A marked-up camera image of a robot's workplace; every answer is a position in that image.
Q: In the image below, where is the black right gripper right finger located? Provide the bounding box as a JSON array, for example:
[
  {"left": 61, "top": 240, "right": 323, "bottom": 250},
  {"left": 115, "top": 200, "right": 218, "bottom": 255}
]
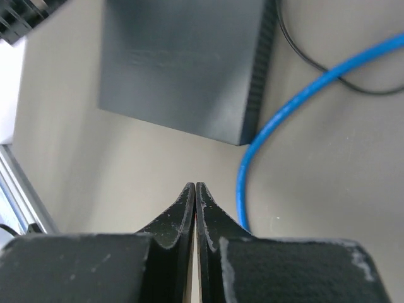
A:
[{"left": 196, "top": 182, "right": 390, "bottom": 302}]

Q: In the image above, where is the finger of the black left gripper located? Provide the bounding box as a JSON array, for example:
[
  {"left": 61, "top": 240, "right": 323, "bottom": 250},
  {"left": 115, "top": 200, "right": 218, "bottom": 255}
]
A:
[{"left": 1, "top": 0, "right": 67, "bottom": 44}]

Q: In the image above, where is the blue ethernet cable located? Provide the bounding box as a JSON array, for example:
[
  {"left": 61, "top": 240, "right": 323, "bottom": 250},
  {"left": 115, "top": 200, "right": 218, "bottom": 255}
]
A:
[{"left": 236, "top": 31, "right": 404, "bottom": 234}]

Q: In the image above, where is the black adapter cord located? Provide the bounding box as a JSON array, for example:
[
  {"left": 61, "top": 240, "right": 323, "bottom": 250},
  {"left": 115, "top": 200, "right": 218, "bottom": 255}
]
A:
[{"left": 275, "top": 0, "right": 404, "bottom": 96}]

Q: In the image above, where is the black network switch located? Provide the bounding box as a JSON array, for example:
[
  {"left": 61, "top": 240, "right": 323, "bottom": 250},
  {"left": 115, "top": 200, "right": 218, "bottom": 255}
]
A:
[{"left": 98, "top": 1, "right": 277, "bottom": 146}]

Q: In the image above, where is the aluminium frame rail front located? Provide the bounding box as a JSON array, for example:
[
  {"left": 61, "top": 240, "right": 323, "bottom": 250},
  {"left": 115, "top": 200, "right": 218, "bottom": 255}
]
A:
[{"left": 1, "top": 145, "right": 59, "bottom": 235}]

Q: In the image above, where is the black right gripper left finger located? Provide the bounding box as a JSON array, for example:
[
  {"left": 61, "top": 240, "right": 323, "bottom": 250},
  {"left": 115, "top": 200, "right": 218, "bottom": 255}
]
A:
[{"left": 1, "top": 183, "right": 195, "bottom": 302}]

